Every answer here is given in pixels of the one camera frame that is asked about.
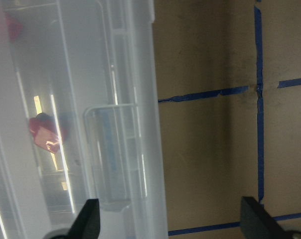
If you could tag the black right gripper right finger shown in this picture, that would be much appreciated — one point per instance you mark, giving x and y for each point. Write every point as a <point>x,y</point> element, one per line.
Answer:
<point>256,223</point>

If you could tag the clear plastic storage box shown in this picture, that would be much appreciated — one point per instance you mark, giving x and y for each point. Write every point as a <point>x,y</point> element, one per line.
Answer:
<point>73,119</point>

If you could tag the red block in box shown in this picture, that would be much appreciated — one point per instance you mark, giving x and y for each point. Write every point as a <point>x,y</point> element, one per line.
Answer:
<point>44,132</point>
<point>14,27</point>

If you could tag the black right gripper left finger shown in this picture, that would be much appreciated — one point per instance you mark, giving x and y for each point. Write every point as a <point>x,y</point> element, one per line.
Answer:
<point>87,225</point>

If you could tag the brown paper table cover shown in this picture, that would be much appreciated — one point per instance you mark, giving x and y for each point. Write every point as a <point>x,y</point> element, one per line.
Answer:
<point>229,92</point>

